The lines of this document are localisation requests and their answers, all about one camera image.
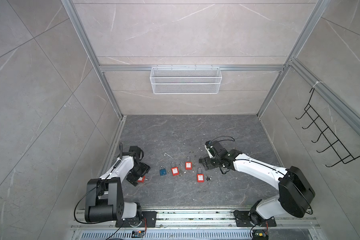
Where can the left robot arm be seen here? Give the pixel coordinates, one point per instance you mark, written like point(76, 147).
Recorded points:
point(104, 199)

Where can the white wire mesh basket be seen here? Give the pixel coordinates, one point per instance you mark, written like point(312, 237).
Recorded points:
point(185, 80)

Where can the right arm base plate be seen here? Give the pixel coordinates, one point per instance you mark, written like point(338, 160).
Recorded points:
point(248, 219)

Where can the black wire hook rack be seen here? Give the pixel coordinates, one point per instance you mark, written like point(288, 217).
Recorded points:
point(325, 132)

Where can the aluminium rail front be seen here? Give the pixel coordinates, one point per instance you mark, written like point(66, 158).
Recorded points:
point(200, 223)

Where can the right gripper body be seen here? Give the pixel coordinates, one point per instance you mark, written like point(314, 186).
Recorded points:
point(210, 163)

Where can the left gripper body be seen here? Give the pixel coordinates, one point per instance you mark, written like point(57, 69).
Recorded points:
point(141, 171)

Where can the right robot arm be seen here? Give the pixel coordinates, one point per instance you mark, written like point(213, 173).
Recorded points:
point(295, 193)

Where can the red padlock long shackle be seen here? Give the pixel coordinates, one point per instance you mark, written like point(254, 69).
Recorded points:
point(188, 164)

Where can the blue padlock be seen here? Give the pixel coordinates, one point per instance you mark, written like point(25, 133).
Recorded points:
point(163, 171)

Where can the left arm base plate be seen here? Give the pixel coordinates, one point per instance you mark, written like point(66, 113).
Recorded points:
point(145, 218)

